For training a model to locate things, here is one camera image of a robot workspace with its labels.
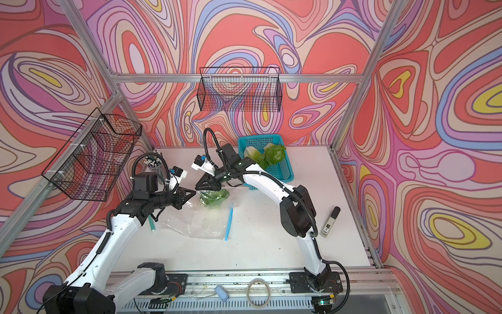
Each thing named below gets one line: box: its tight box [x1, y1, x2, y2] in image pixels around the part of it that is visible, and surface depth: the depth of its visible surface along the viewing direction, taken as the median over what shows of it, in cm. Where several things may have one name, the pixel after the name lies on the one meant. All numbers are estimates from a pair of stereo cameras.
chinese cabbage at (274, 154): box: [264, 142, 287, 166], surface depth 106 cm
